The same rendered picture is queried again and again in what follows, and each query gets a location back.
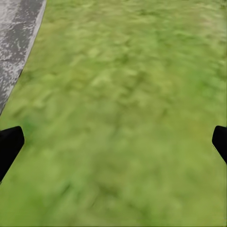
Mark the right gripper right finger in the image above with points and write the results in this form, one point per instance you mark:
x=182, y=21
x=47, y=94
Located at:
x=219, y=140

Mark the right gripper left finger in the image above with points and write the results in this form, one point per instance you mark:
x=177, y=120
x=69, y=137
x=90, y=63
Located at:
x=11, y=142

